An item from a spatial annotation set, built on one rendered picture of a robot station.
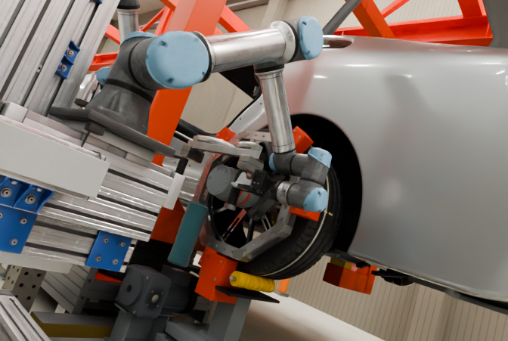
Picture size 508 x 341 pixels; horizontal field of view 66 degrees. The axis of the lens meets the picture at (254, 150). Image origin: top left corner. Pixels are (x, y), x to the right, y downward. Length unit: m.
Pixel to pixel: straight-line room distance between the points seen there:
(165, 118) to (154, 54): 1.05
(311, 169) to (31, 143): 0.78
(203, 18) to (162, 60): 1.22
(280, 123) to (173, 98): 0.76
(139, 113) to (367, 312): 5.10
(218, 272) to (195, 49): 1.02
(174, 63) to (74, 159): 0.27
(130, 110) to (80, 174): 0.23
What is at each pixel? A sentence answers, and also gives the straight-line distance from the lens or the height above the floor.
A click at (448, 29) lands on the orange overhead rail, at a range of 4.49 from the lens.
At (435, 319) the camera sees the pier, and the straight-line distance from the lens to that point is 5.20.
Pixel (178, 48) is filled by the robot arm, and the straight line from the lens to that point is 0.84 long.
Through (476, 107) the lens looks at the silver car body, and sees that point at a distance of 1.64.
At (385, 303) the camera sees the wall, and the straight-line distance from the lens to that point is 5.68.
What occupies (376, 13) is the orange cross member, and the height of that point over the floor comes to 2.69.
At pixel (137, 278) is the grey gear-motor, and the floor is 0.37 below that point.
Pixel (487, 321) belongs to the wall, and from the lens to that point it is 5.36.
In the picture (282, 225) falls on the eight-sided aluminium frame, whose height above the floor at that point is 0.76.
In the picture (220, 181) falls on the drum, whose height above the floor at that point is 0.84.
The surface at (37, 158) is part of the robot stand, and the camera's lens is 0.74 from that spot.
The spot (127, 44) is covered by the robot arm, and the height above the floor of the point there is 1.01.
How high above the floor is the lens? 0.69
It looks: 11 degrees up
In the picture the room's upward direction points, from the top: 19 degrees clockwise
